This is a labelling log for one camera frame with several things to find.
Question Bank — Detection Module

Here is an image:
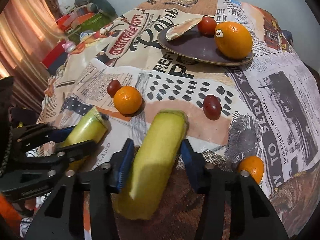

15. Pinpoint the small orange mandarin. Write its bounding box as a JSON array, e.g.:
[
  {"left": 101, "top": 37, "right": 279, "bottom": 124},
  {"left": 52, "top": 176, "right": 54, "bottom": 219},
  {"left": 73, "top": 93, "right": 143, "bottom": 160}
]
[
  {"left": 238, "top": 156, "right": 264, "bottom": 184},
  {"left": 113, "top": 86, "right": 143, "bottom": 115}
]

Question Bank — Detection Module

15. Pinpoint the yellow banana piece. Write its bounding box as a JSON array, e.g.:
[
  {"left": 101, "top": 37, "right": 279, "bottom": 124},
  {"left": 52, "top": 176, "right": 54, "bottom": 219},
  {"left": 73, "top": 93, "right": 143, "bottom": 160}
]
[
  {"left": 61, "top": 107, "right": 108, "bottom": 172},
  {"left": 114, "top": 109, "right": 188, "bottom": 220}
]

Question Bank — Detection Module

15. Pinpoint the dark red grape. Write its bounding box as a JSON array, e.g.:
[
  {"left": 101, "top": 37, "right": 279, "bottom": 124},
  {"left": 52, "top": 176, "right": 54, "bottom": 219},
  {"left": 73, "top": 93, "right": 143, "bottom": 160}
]
[
  {"left": 107, "top": 80, "right": 121, "bottom": 98},
  {"left": 203, "top": 95, "right": 222, "bottom": 120}
]

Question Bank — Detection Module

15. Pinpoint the red and navy box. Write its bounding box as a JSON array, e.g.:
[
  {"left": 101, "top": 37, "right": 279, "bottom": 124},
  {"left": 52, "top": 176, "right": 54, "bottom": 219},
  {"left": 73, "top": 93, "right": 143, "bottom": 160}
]
[{"left": 41, "top": 40, "right": 68, "bottom": 75}]

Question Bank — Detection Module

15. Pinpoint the small pink figurine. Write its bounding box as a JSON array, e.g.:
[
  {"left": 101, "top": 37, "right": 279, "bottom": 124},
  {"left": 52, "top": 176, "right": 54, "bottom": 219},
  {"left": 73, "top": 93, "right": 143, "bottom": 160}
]
[{"left": 62, "top": 41, "right": 76, "bottom": 54}]

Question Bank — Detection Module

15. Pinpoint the orange pink curtain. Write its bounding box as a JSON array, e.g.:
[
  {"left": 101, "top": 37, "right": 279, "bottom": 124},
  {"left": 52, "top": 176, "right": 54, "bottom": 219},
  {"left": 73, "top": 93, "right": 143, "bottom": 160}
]
[{"left": 1, "top": 0, "right": 65, "bottom": 113}]

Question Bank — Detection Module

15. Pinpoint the printed newspaper pattern cloth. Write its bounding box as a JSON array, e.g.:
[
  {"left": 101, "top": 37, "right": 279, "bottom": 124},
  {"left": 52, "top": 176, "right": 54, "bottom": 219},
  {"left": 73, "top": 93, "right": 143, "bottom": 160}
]
[{"left": 39, "top": 0, "right": 319, "bottom": 195}]

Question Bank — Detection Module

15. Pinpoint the dark green cushion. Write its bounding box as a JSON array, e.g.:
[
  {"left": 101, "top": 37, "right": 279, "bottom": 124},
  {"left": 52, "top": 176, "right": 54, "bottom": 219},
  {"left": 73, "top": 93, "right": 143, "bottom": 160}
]
[{"left": 74, "top": 0, "right": 118, "bottom": 19}]

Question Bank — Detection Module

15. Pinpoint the large orange with sticker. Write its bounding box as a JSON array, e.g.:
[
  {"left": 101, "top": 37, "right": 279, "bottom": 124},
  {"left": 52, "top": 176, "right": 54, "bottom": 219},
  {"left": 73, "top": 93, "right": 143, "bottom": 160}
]
[{"left": 214, "top": 21, "right": 253, "bottom": 60}]

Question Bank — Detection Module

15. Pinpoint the dark purple plate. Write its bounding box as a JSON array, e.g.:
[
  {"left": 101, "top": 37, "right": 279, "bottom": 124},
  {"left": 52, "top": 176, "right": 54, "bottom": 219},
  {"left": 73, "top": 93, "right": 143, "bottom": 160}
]
[{"left": 157, "top": 27, "right": 253, "bottom": 66}]

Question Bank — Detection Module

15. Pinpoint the red tomato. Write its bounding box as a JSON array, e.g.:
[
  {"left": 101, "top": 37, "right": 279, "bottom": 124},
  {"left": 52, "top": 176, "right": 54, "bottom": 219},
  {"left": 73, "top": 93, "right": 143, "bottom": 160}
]
[{"left": 197, "top": 16, "right": 217, "bottom": 36}]

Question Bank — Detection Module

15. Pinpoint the grapefruit peel slice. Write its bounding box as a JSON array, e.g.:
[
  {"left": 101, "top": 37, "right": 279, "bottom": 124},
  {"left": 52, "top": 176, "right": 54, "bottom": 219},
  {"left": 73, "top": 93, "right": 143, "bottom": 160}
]
[{"left": 165, "top": 18, "right": 202, "bottom": 41}]

